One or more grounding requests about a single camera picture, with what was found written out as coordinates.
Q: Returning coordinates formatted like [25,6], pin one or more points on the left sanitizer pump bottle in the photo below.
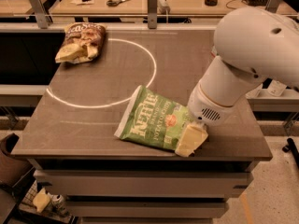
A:
[254,93]

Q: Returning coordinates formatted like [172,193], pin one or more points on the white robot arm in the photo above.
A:
[251,46]

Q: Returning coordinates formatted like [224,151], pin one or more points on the left metal bracket post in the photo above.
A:
[42,17]

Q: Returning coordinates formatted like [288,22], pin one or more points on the black chair leg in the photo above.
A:
[291,146]

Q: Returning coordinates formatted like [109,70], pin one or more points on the right sanitizer pump bottle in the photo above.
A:
[276,88]

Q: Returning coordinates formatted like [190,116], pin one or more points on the white can on shelf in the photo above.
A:
[58,203]

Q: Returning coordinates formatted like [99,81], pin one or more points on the sanitizer pump bottle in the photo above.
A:
[254,93]
[276,88]

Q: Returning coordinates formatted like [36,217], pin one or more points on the green jalapeno chip bag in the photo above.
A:
[153,120]

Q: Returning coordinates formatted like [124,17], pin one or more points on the middle metal bracket post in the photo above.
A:
[152,14]

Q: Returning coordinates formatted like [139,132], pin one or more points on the grey drawer cabinet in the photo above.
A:
[145,191]

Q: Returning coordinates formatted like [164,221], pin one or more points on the yellow sponge on shelf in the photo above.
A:
[41,200]

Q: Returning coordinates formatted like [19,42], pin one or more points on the white power strip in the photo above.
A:
[163,6]

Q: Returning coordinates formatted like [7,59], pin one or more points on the brown chip bag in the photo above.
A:
[83,42]

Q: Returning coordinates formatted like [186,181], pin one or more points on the brown chair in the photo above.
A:
[15,177]

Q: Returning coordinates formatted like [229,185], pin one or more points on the scissors on back desk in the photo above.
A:
[115,3]

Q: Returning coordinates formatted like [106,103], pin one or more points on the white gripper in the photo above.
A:
[204,107]

